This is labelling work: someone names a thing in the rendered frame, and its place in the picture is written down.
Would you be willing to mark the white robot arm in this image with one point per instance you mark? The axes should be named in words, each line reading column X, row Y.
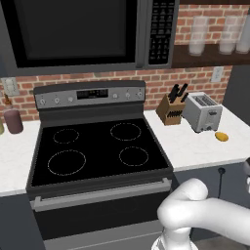
column 195, row 211

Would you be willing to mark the dark grey drawer front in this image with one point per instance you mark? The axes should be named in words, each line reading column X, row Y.
column 211, row 182

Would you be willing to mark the black drawer knob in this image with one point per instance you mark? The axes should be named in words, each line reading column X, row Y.
column 221, row 170

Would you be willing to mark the black and steel stove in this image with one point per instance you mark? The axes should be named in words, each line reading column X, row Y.
column 97, row 153

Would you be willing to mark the wooden knife block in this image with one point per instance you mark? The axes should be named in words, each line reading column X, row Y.
column 171, row 109

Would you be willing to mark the silver toaster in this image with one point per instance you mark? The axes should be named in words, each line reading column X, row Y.
column 202, row 112

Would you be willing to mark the yellow potato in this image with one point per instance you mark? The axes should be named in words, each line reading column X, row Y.
column 221, row 136

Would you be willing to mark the black and steel microwave oven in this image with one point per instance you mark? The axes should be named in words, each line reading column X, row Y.
column 84, row 32

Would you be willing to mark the dark red bottle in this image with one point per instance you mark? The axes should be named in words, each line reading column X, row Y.
column 13, row 118

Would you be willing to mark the clear glass jar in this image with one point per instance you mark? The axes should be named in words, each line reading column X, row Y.
column 229, row 34
column 244, row 35
column 199, row 35

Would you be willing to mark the dark grey tall cabinet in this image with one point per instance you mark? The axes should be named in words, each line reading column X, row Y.
column 237, row 89

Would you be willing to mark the olive green bottle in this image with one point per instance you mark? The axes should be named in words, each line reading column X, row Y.
column 1, row 125

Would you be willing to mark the dark grey cupboard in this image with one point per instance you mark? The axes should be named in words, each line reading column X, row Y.
column 18, row 223

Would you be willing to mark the white wall socket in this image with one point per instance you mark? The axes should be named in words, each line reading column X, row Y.
column 217, row 74

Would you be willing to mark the dark wooden wall shelf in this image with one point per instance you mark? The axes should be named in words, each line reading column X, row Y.
column 208, row 56

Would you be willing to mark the white light switch plate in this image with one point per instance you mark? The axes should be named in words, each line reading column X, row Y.
column 10, row 86

